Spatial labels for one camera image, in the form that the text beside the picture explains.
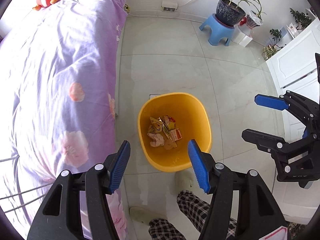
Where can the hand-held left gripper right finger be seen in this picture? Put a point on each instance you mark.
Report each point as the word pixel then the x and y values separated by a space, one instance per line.
pixel 200 167

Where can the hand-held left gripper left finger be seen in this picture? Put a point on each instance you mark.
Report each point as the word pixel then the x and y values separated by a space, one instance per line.
pixel 120 165

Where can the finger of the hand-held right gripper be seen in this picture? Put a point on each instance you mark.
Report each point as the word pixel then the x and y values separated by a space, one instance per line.
pixel 262 138
pixel 270 101

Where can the clear plastic bag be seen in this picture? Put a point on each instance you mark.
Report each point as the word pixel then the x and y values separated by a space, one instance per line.
pixel 170 144

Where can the orange white medicine box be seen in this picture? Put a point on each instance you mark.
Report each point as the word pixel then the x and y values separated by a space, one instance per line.
pixel 176 133

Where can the white paper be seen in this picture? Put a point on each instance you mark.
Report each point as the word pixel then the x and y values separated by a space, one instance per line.
pixel 157 140

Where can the yellow plastic bin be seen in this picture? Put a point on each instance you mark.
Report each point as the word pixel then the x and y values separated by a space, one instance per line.
pixel 197 120

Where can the yellow-green packet wad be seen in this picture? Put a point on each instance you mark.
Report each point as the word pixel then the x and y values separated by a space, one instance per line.
pixel 168 123

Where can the pale green slipper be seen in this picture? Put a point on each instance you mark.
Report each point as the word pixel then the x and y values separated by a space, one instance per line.
pixel 184 180
pixel 141 214

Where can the plaid pants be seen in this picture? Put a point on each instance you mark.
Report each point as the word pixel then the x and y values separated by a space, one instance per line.
pixel 190 205

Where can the small leafy potted plant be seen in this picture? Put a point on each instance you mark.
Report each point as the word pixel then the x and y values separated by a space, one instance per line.
pixel 275 33
pixel 301 17
pixel 268 51

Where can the white panelled cabinet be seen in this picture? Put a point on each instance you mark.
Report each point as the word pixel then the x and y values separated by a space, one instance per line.
pixel 295 55

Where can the white cardboard box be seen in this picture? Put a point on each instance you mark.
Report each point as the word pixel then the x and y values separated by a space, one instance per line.
pixel 242 38

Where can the white pot with plastic wrap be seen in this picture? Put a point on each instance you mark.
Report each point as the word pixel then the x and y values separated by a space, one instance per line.
pixel 253 20

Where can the blue plastic stool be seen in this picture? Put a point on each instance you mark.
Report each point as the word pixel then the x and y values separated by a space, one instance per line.
pixel 217 30

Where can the plant in dark speckled pot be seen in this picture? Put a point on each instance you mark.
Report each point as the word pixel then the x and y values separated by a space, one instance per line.
pixel 230 9

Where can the purple floral bed sheet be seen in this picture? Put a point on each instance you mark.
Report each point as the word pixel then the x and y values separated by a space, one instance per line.
pixel 62 55

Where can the white power strip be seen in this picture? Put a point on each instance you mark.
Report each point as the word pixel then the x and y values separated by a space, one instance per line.
pixel 169 5

